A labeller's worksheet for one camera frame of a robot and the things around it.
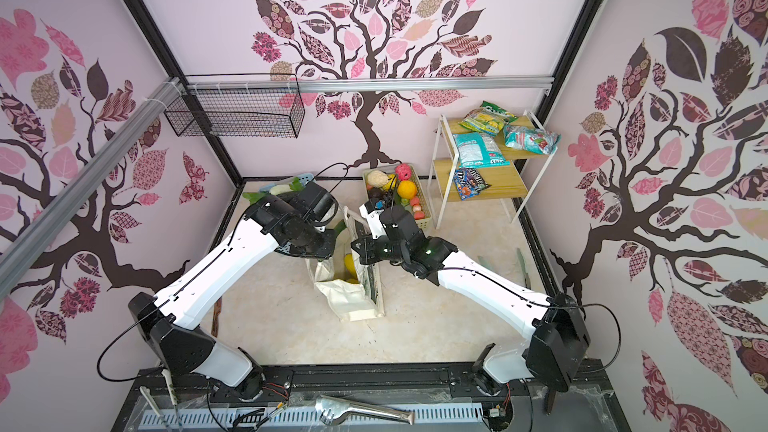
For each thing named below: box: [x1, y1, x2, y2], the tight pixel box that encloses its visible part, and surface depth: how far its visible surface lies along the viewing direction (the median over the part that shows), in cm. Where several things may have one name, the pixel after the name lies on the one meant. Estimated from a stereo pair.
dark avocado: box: [368, 187, 383, 199], surface depth 112 cm
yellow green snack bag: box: [458, 101, 518, 136], surface depth 89 cm
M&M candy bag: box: [453, 168, 492, 201], surface depth 97 cm
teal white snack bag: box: [453, 132, 511, 169], surface depth 79 cm
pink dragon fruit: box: [395, 163, 413, 181], surface depth 112 cm
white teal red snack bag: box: [504, 126, 561, 155], surface depth 79 cm
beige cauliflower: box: [367, 170, 389, 188], surface depth 112 cm
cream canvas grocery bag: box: [306, 206, 386, 322], surface depth 73 cm
